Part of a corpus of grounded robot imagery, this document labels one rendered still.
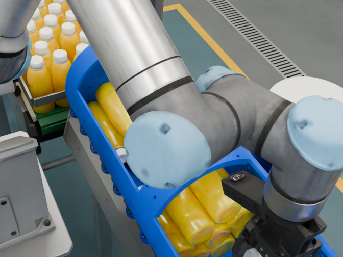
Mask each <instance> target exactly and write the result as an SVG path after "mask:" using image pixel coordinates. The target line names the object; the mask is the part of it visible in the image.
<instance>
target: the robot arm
mask: <svg viewBox="0 0 343 257"><path fill-rule="evenodd" d="M66 1H67V3H68V5H69V7H70V9H71V10H72V12H73V14H74V16H75V18H76V20H77V21H78V23H79V25H80V27H81V29H82V31H83V33H84V34H85V36H86V38H87V40H88V42H89V44H90V45H91V47H92V49H93V51H94V53H95V55H96V56H97V58H98V60H99V62H100V64H101V66H102V67H103V69H104V71H105V73H106V75H107V77H108V79H109V80H110V82H111V84H112V86H113V88H114V90H115V91H116V93H117V95H118V97H119V99H120V101H121V103H122V104H123V106H124V108H125V110H126V111H127V113H128V115H129V116H130V119H131V121H132V124H131V125H130V126H129V128H128V129H127V131H126V134H125V138H124V148H125V149H126V160H127V163H128V165H129V167H130V169H131V170H132V172H133V173H134V174H135V175H136V177H137V178H138V179H140V180H141V181H142V182H143V183H145V184H146V185H148V186H150V187H152V188H156V189H161V190H168V189H173V188H177V187H179V186H181V185H182V184H184V183H186V182H188V181H189V180H191V179H194V178H197V177H199V176H200V175H202V174H203V173H204V172H205V171H206V170H207V169H208V168H209V167H210V166H212V165H213V164H215V163H216V162H218V161H219V160H221V159H222V158H223V157H225V156H226V155H228V154H230V153H231V152H233V151H234V150H236V149H237V148H239V147H240V146H241V147H243V148H245V149H246V150H248V151H250V152H251V153H253V154H255V155H257V156H258V157H260V158H263V159H265V160H266V161H268V162H270V163H271V164H272V167H271V169H270V171H269V174H268V177H267V180H266V182H264V181H262V180H261V179H259V178H257V177H255V176H253V175H251V174H249V173H247V172H246V171H244V170H243V171H240V172H236V173H233V174H231V175H229V176H228V177H227V178H224V179H222V180H221V182H222V187H223V192H224V194H225V195H226V196H227V197H229V198H230V199H232V200H233V201H235V202H236V203H238V204H239V205H241V206H242V207H244V208H245V209H247V210H248V211H250V212H251V213H253V214H254V215H256V216H255V217H253V218H252V219H250V220H249V221H248V222H247V223H246V225H245V227H244V228H243V230H242V232H241V233H240V234H239V237H238V238H237V240H236V241H235V243H234V245H233V247H232V257H260V255H261V256H262V257H316V255H317V253H318V252H319V250H320V248H321V247H322V245H323V243H322V242H321V241H320V240H319V239H318V237H317V235H319V234H321V233H323V232H324V231H325V229H326V228H327V225H326V223H325V222H324V221H323V220H322V219H321V218H320V217H319V215H318V213H319V212H320V210H321V209H322V207H323V205H324V203H325V201H326V199H327V197H328V195H329V194H330V192H331V190H332V188H333V186H334V185H335V183H336V181H337V179H338V177H339V175H340V174H341V172H342V170H343V103H342V102H340V101H338V100H336V99H333V98H328V99H327V98H323V97H322V96H320V95H313V96H308V97H305V98H302V99H301V100H299V101H298V102H297V103H294V102H290V101H288V100H286V99H284V98H282V97H281V96H279V95H277V94H275V93H273V92H271V91H269V90H267V89H266V88H264V87H262V86H260V85H258V84H256V83H255V82H253V81H251V80H249V79H248V78H247V77H246V76H244V75H243V74H241V73H239V72H233V71H231V70H229V69H226V68H224V67H222V66H213V67H210V68H208V69H207V70H206V71H205V73H204V74H202V75H200V77H199V78H198V79H197V81H196V82H194V81H193V79H192V77H191V74H190V72H189V71H188V69H187V67H186V65H185V63H184V62H183V60H182V58H181V56H180V54H179V52H178V51H177V49H176V47H175V45H174V43H173V41H172V40H171V38H170V36H169V34H168V32H167V30H166V29H165V27H164V25H163V23H162V21H161V20H160V18H159V16H158V14H157V12H156V10H155V9H154V7H153V5H152V3H151V1H150V0H66ZM40 2H41V0H0V85H1V84H5V83H8V82H10V81H12V80H15V79H17V78H19V77H21V76H22V75H23V74H24V73H25V72H26V70H27V69H28V67H29V65H30V62H31V58H32V54H31V53H30V50H31V49H32V44H31V40H30V37H29V31H28V29H27V25H28V23H29V22H30V20H31V18H32V16H33V15H34V13H35V11H36V9H37V7H38V6H39V4H40ZM311 242H312V243H313V244H314V246H313V245H312V244H311ZM315 249H316V250H315ZM314 250H315V252H314V254H313V255H311V254H312V252H313V251H314ZM259 253H260V255H259Z"/></svg>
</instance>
